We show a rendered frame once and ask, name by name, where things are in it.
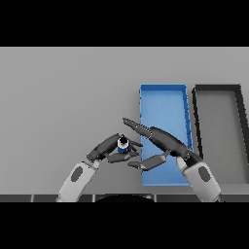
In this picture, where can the blue pipe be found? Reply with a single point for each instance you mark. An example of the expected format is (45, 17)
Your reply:
(123, 144)

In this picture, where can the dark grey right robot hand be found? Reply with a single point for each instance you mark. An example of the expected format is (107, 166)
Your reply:
(167, 141)

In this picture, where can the blue bin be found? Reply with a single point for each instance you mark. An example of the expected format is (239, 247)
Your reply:
(164, 112)

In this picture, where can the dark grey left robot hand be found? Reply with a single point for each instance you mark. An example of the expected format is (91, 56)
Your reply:
(105, 147)

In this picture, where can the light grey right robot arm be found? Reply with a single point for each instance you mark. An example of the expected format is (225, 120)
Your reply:
(202, 180)

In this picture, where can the dark grey bin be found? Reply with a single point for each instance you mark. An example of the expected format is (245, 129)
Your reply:
(220, 129)

